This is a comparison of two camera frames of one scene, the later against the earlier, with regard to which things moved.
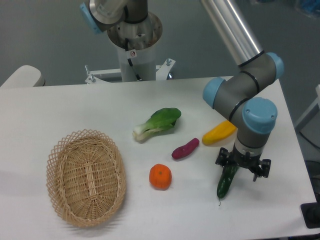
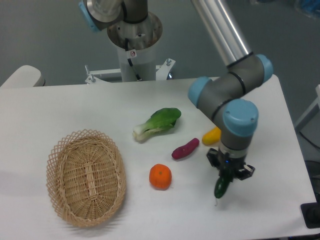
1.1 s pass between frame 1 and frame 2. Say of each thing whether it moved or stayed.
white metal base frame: stayed
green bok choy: stayed
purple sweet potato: stayed
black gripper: moved
